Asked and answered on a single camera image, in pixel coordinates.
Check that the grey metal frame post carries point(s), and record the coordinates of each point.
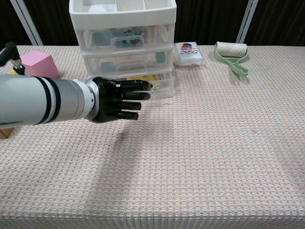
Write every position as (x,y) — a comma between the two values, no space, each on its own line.
(246,21)
(26,21)

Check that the pink cube box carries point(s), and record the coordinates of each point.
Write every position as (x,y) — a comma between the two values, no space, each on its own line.
(39,65)

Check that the white plastic drawer unit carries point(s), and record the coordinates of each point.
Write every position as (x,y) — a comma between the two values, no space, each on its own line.
(122,13)

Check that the black and silver left hand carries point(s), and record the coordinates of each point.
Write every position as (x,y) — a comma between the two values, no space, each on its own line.
(109,100)

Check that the yellow cube block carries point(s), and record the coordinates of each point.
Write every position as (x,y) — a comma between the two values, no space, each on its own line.
(156,84)

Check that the beige woven tablecloth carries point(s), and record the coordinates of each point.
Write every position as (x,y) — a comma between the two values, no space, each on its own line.
(181,155)

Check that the clear drawer with green items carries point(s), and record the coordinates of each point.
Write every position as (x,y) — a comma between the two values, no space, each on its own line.
(95,39)

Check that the white packet with printed label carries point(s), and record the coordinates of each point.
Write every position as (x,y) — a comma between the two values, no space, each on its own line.
(189,56)

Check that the brown cardboard box with label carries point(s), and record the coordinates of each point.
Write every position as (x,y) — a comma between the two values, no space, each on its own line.
(6,133)

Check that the green lint roller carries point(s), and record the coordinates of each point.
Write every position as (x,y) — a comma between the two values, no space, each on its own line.
(232,51)

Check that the yellow banana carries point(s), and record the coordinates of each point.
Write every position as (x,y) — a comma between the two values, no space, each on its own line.
(13,71)

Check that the clear drawer with yellow blocks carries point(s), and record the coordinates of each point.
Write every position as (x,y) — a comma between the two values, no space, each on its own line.
(165,86)

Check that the yellow bow-shaped sponge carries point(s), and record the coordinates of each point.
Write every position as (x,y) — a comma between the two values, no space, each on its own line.
(137,78)

